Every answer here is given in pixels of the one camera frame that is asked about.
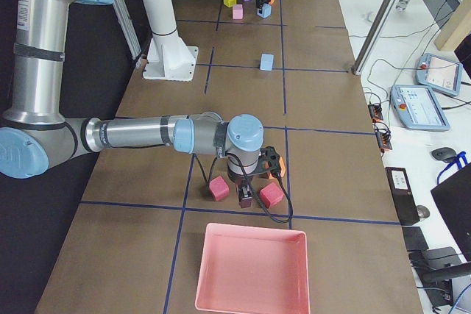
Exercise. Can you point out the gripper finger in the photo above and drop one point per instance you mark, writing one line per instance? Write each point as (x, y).
(259, 5)
(244, 196)

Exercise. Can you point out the light blue foam block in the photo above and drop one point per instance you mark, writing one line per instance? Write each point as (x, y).
(266, 11)
(266, 62)

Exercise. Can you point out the pink foam block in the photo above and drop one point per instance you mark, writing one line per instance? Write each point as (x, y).
(237, 12)

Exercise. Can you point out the magenta foam block far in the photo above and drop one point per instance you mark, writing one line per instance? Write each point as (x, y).
(271, 195)

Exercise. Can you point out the magenta foam block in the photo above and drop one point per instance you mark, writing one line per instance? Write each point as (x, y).
(271, 195)
(218, 188)

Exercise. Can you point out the magenta foam block near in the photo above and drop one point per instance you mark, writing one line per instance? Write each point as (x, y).
(218, 188)

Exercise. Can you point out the orange foam block right side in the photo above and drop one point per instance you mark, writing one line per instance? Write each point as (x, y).
(278, 169)

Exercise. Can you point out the pink plastic tray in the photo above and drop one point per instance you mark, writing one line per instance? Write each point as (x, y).
(248, 269)

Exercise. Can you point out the black box with label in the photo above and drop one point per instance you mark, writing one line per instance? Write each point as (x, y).
(403, 199)

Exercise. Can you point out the near teach pendant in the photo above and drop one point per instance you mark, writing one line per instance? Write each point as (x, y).
(417, 108)

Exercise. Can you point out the teach pendant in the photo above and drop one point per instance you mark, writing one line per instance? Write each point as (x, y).
(417, 108)
(440, 74)

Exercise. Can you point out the far teach pendant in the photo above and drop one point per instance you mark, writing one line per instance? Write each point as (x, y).
(440, 74)

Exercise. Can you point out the black computer mouse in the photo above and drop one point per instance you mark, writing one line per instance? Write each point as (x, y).
(444, 154)

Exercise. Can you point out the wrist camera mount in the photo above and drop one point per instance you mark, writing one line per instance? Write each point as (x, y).
(266, 156)

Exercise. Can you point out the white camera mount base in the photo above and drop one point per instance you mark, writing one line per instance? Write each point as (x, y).
(169, 58)

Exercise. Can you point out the aluminium frame post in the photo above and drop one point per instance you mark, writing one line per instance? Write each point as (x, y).
(373, 36)

